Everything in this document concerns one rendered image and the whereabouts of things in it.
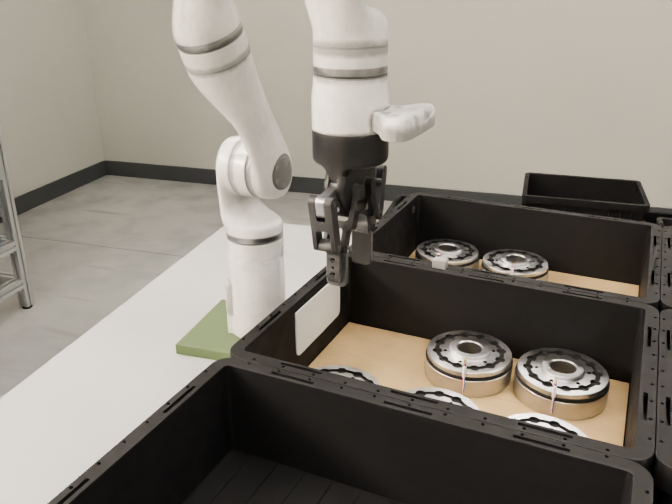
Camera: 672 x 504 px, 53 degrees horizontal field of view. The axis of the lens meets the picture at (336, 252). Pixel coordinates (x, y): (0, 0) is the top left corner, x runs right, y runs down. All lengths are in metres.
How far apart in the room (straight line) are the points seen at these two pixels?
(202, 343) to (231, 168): 0.30
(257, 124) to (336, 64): 0.37
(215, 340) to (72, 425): 0.26
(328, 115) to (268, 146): 0.38
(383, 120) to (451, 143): 3.37
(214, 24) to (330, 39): 0.31
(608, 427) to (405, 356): 0.25
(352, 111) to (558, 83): 3.29
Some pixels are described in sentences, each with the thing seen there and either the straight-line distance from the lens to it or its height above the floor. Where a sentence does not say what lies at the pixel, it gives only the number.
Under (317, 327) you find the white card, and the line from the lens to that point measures 0.85.
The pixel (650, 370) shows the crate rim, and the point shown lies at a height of 0.93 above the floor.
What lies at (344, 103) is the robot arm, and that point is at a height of 1.18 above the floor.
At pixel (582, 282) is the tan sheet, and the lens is 1.14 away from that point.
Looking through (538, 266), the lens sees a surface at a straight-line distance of 1.10.
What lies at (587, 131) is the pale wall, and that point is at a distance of 3.93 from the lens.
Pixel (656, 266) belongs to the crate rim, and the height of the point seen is 0.93.
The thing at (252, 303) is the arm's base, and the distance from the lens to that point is 1.11.
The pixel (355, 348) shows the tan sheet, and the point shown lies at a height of 0.83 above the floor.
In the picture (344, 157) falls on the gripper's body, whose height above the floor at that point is 1.13.
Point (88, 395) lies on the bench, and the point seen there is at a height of 0.70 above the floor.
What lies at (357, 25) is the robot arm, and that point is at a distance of 0.62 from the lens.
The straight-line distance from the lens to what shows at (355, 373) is 0.79.
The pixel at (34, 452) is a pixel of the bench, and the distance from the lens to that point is 1.01.
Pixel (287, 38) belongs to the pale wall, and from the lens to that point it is 4.12.
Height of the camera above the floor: 1.29
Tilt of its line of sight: 23 degrees down
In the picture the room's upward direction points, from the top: straight up
